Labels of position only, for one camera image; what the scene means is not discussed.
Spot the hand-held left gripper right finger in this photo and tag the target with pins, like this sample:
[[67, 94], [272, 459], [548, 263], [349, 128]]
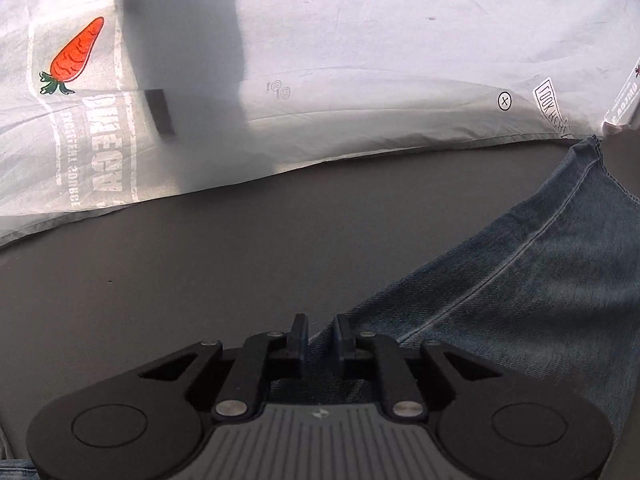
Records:
[[344, 345]]

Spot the blue denim jeans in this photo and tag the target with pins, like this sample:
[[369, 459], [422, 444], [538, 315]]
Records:
[[525, 270]]

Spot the white printed cloth sheet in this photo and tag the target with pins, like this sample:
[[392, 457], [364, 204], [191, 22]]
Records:
[[375, 35]]

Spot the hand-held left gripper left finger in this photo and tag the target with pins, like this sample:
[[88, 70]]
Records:
[[297, 345]]

